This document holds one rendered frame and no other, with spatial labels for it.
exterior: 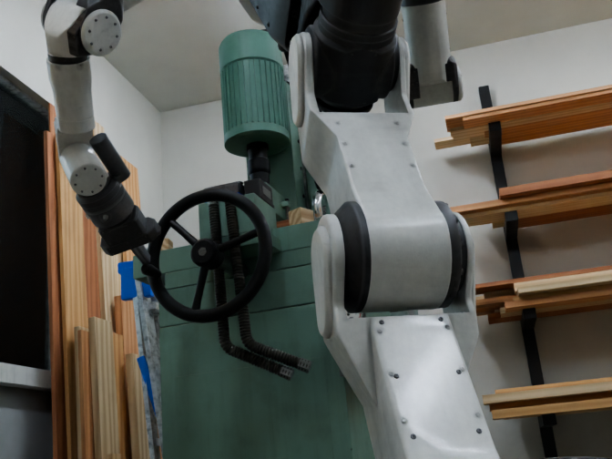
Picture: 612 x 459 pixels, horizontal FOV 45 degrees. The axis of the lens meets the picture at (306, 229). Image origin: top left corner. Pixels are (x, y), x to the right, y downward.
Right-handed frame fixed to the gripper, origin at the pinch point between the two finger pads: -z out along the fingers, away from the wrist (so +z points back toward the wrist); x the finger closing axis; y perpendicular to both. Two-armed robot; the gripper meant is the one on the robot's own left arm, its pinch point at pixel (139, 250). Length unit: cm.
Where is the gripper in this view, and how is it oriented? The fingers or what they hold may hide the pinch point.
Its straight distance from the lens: 154.6
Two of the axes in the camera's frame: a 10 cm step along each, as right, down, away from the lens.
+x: 9.4, -3.3, -1.2
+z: -3.3, -7.0, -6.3
